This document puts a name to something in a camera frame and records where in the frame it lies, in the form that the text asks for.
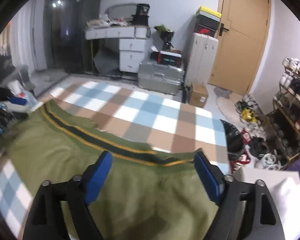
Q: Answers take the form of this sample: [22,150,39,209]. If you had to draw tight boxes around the green yellow varsity jacket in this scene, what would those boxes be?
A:
[0,101,218,239]

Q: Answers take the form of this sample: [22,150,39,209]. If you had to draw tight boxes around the grey fleece blanket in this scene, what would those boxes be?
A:
[270,177,300,239]

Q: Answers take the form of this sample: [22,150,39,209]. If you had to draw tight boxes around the shoes pile on floor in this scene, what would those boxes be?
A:
[235,94,288,171]

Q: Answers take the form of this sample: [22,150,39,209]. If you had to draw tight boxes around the black garbage bag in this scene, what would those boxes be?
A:
[221,120,244,161]

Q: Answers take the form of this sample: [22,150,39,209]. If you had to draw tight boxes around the wooden shoe rack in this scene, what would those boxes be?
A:
[266,57,300,166]

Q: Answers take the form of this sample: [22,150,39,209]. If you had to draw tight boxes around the checkered bed sheet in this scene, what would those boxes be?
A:
[0,81,229,239]

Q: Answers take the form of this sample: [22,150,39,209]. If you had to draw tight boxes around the cardboard box on floor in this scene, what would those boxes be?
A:
[189,83,209,108]

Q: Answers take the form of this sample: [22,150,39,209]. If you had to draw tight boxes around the silver aluminium suitcase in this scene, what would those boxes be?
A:
[138,60,185,95]

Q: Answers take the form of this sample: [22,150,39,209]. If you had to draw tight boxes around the white tall suitcase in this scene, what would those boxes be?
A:
[184,33,218,87]

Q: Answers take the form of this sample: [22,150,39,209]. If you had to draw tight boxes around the black red box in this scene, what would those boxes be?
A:
[150,50,182,67]

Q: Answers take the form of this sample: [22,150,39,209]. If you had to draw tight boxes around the stacked shoe boxes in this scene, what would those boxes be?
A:
[194,6,222,37]

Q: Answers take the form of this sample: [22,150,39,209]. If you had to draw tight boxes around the white drawer desk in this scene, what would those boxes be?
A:
[85,25,153,73]

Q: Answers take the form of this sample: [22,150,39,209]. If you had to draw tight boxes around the wooden door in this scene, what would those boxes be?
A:
[209,0,271,95]

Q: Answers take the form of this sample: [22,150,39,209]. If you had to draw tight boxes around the black refrigerator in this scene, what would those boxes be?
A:
[47,0,101,74]

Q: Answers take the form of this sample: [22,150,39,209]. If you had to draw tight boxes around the grey bed frame cushion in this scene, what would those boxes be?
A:
[232,166,300,189]

